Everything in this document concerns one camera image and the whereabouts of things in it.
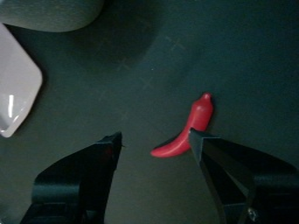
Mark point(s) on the red toy chile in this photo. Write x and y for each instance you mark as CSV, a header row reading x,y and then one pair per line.
x,y
197,119

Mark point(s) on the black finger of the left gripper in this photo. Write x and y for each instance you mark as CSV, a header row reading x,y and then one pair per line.
x,y
51,14

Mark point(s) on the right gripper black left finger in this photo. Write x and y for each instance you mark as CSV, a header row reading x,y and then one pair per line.
x,y
82,180

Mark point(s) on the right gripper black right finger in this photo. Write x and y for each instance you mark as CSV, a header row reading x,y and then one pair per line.
x,y
257,186

